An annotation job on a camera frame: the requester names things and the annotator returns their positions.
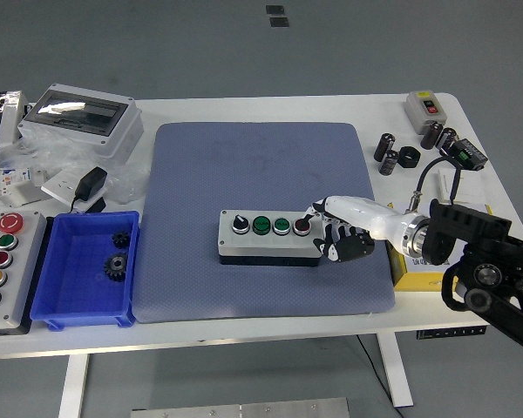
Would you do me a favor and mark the black power adapter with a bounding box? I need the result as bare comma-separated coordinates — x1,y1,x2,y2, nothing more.
69,165,109,214

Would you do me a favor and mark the small black bevel gear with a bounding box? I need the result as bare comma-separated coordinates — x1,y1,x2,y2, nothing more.
111,230,134,250

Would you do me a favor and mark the grey-blue mat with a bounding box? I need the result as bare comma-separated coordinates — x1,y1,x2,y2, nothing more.
130,121,397,324

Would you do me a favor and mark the clear plastic bag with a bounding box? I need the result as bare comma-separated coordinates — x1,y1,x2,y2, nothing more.
0,130,152,206

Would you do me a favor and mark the white wall socket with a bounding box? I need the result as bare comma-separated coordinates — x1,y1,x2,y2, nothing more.
40,169,88,206

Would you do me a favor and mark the blue plastic bin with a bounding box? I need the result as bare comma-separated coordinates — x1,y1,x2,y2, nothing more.
29,211,140,333

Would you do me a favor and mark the white box with black wrap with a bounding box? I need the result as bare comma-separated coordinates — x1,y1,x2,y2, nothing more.
0,90,31,165

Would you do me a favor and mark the grey distribution box, clear cover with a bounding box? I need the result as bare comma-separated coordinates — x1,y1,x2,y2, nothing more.
17,82,145,165

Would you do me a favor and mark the black module with green terminal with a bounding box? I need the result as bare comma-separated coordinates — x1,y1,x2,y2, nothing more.
439,138,489,172

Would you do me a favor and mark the white and yellow carton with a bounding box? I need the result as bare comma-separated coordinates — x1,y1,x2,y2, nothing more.
385,200,494,293

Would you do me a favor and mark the grey five-button control station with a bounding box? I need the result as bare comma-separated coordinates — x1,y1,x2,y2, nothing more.
0,210,48,336

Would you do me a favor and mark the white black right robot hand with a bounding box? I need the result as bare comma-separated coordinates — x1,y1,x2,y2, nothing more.
303,195,409,265

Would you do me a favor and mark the black cylindrical capacitor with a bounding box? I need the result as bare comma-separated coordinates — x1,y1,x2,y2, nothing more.
435,126,458,153
373,132,397,164
419,120,444,151
378,150,400,177

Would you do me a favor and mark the white circuit breaker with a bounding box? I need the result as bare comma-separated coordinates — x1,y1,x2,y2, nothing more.
0,167,49,208

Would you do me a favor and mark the white table leg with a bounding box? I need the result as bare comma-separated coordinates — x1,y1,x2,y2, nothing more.
377,333,414,408
57,354,91,418

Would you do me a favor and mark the large black bevel gear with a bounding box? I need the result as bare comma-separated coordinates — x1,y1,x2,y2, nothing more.
103,252,130,283

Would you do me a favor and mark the thin black floor cable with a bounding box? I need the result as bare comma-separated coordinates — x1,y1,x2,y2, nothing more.
356,334,404,418

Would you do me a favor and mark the black table height controller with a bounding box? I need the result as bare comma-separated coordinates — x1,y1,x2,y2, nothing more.
416,327,487,339

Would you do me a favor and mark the black hex nut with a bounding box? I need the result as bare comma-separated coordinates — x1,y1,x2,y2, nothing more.
397,145,421,170

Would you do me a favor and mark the grey four-button control box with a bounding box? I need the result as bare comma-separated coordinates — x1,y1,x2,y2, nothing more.
216,210,323,267

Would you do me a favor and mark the grey two-button switch box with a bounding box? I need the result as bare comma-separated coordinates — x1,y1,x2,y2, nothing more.
404,90,450,135

